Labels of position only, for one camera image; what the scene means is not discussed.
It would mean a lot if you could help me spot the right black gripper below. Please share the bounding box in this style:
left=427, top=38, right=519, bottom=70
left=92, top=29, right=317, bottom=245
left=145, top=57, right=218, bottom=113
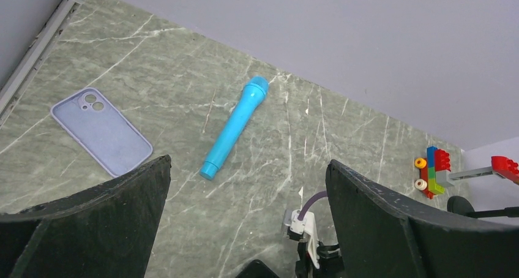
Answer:
left=295, top=241, right=345, bottom=278

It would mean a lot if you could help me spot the blue toy microphone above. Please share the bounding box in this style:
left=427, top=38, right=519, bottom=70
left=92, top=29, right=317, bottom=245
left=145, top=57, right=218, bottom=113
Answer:
left=200, top=76, right=269, bottom=180

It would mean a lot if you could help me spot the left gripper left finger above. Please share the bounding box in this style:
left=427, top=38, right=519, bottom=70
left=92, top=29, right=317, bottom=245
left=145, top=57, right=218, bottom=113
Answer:
left=1, top=155, right=171, bottom=277

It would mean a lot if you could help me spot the lilac phone case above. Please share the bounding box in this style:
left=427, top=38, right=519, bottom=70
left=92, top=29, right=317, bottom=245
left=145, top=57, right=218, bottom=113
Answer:
left=50, top=88, right=153, bottom=178

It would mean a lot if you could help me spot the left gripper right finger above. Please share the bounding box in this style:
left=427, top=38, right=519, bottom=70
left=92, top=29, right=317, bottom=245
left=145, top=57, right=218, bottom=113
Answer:
left=326, top=160, right=518, bottom=277

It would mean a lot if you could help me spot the black smartphone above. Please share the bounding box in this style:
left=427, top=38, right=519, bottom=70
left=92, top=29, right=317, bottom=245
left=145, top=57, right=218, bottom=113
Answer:
left=236, top=260, right=279, bottom=278

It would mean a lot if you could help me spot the colourful toy brick stack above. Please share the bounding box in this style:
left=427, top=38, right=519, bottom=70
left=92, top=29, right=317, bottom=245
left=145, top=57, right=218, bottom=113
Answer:
left=414, top=146, right=518, bottom=200

